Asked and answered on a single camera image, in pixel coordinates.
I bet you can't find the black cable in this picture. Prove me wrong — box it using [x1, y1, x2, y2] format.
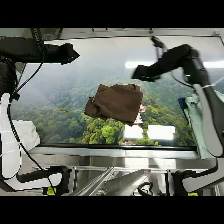
[136, 181, 155, 197]
[6, 28, 56, 189]

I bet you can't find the white garment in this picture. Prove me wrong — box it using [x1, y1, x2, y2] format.
[11, 119, 42, 154]

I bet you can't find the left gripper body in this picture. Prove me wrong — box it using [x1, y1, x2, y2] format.
[59, 42, 81, 66]

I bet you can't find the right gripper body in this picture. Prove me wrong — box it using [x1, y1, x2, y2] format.
[131, 64, 162, 83]

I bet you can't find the pale green T-shirt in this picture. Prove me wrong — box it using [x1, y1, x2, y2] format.
[184, 89, 224, 161]

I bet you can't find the brown T-shirt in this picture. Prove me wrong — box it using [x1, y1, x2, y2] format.
[83, 83, 145, 127]

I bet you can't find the silver frame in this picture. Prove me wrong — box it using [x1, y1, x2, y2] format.
[19, 145, 224, 197]

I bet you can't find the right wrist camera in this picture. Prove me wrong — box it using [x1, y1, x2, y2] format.
[149, 35, 167, 52]

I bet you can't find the blue garment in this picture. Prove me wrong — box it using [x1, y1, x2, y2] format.
[177, 96, 188, 117]

